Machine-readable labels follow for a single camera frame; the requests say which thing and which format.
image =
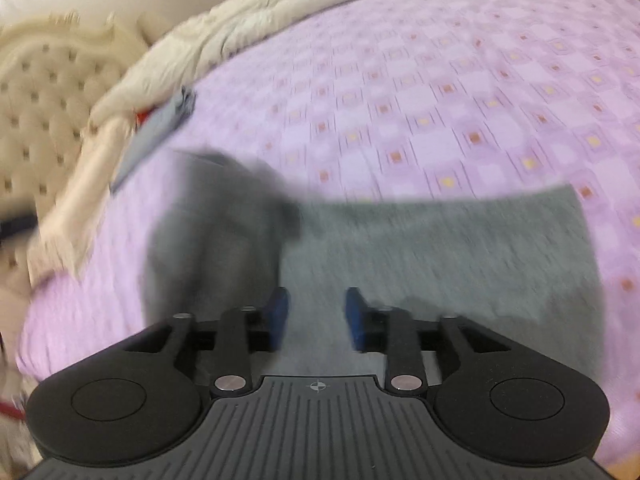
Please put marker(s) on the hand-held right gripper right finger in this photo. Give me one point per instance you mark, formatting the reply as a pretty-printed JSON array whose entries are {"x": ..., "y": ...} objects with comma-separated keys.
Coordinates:
[{"x": 355, "y": 317}]

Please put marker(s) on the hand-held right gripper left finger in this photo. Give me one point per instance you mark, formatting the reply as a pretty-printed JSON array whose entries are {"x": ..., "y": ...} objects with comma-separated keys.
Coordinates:
[{"x": 277, "y": 317}]

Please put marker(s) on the grey pants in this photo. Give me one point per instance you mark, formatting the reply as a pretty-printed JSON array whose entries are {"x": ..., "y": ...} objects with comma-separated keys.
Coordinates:
[{"x": 425, "y": 250}]

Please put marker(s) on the grey folded cloth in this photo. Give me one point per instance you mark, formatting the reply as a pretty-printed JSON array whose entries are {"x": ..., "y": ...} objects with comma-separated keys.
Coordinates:
[{"x": 150, "y": 135}]

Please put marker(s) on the small red object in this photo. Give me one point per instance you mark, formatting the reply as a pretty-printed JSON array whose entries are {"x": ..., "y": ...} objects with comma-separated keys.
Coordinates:
[{"x": 142, "y": 116}]

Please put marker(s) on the purple patterned bed sheet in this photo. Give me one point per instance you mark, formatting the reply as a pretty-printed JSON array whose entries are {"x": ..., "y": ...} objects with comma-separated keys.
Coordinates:
[{"x": 450, "y": 60}]

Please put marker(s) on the cream tufted headboard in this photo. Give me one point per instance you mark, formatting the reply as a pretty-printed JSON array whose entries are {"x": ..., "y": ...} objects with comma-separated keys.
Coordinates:
[{"x": 40, "y": 95}]

